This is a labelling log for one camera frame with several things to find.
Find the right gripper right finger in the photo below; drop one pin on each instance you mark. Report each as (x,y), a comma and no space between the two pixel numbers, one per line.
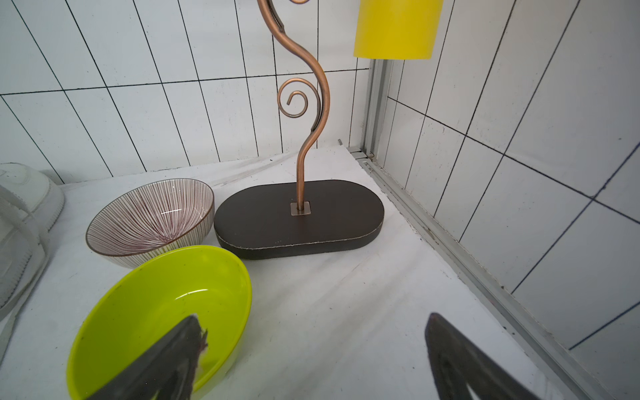
(461,370)

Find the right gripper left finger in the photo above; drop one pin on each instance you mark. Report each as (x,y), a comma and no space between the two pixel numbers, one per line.
(167,370)

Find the white sneaker with laces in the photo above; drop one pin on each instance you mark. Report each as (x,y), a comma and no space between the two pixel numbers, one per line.
(31,203)

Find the lime green plastic bowl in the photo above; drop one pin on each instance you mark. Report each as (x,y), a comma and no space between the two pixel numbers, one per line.
(205,282)

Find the pink marbled bowl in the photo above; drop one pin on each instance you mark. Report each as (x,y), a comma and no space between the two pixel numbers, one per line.
(151,220)

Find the black oval stand base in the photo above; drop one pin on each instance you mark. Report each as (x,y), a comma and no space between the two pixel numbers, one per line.
(261,222)

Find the yellow plastic goblet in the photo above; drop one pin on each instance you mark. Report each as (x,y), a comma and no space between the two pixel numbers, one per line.
(397,29)

